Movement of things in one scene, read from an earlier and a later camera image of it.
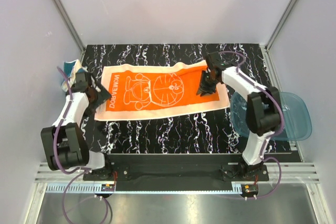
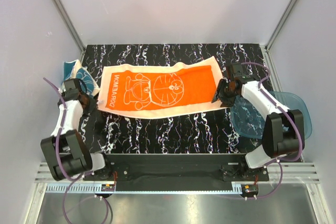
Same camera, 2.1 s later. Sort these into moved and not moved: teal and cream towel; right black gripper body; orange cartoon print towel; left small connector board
Moved: right black gripper body
Not moved: orange cartoon print towel; teal and cream towel; left small connector board
